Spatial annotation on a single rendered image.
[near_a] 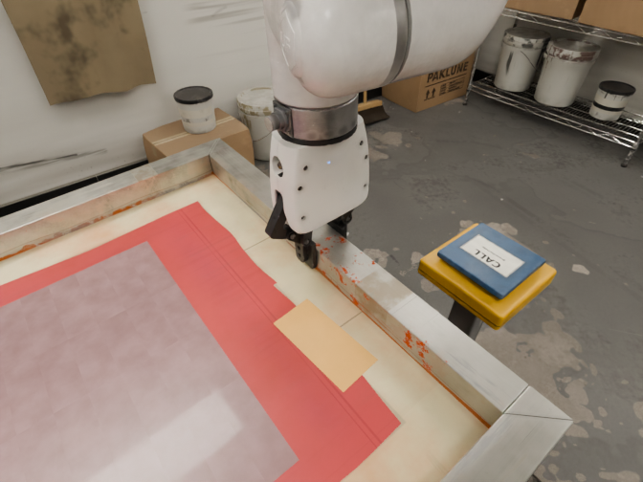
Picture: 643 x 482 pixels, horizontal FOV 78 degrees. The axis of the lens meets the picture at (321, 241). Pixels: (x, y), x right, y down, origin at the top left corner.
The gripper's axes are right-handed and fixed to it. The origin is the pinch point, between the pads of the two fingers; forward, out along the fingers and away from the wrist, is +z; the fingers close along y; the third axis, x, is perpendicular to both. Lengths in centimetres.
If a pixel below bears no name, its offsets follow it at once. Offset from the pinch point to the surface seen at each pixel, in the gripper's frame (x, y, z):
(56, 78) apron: 194, -3, 36
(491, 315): -17.1, 12.3, 7.4
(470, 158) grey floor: 91, 191, 109
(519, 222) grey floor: 35, 157, 107
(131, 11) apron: 194, 39, 15
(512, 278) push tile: -16.1, 17.2, 5.3
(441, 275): -9.4, 12.4, 7.0
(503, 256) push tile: -13.2, 19.8, 5.3
